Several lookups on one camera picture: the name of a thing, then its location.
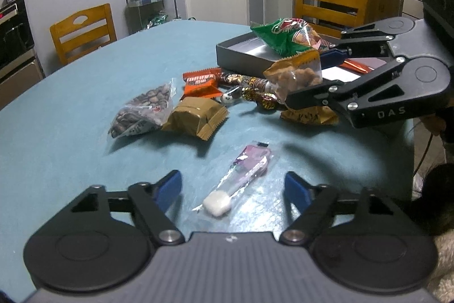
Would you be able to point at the gold and red candy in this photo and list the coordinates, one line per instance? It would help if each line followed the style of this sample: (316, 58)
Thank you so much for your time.
(269, 100)

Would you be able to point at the black appliance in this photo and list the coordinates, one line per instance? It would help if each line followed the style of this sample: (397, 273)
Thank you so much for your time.
(14, 33)

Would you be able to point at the brown wooden cabinet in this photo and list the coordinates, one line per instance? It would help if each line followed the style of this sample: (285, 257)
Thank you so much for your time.
(385, 10)

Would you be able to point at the wooden chair with oval cutout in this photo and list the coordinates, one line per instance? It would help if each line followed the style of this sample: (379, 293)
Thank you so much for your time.
(83, 31)

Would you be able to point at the orange-red foil packet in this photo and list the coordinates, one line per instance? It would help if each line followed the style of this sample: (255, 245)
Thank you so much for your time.
(356, 66)

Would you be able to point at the beige cabinet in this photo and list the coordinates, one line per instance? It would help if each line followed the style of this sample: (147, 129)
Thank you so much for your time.
(19, 83)

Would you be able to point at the grey metal tray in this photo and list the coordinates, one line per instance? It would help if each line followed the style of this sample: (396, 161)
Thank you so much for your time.
(241, 56)

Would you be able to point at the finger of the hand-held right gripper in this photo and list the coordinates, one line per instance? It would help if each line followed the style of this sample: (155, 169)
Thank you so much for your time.
(312, 97)
(331, 57)

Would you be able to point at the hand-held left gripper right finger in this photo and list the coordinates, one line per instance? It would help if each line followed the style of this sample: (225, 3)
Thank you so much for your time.
(296, 189)

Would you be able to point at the brown snack packet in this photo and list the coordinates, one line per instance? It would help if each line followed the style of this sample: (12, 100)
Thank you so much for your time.
(195, 115)

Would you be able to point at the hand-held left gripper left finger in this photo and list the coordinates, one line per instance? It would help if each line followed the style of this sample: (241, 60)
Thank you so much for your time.
(168, 189)

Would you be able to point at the black and white candy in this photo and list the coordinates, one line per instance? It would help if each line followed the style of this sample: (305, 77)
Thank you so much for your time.
(227, 99)

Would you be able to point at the clear bag of dark seeds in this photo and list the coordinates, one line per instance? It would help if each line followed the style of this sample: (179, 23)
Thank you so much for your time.
(142, 107)

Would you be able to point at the clear peanut bag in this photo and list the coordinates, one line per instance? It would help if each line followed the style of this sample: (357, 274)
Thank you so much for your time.
(298, 74)

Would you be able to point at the wooden chair with dark cutout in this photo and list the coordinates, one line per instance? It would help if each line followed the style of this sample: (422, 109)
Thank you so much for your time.
(330, 6)

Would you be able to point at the yellow snack packet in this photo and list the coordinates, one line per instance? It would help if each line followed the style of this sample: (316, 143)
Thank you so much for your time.
(308, 116)

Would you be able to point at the metal shelf cart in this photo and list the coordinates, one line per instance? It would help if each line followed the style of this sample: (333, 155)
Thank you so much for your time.
(152, 3)

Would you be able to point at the green snack bag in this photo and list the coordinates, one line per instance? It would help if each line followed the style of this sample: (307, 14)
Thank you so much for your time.
(280, 35)
(158, 20)

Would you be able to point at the orange snack packet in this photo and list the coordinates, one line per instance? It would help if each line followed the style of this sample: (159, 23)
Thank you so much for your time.
(200, 81)

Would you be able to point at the green snack bag in cart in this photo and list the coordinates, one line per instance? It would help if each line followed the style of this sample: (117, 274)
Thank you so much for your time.
(158, 20)

